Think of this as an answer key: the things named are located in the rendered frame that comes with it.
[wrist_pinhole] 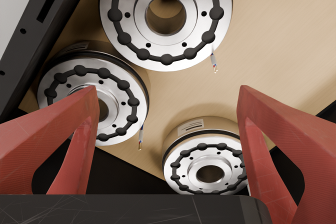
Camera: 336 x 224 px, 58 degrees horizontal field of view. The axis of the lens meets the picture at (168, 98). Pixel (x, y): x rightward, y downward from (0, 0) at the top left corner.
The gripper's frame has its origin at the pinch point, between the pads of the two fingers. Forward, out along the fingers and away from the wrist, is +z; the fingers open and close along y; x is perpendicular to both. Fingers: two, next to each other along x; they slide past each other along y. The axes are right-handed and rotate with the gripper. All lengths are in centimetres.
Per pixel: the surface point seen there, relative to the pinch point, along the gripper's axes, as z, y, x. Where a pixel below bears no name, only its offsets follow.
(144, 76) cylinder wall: 14.3, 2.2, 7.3
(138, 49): 12.9, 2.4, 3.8
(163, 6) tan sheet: 15.8, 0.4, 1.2
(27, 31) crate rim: 5.8, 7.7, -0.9
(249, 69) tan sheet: 15.7, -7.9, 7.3
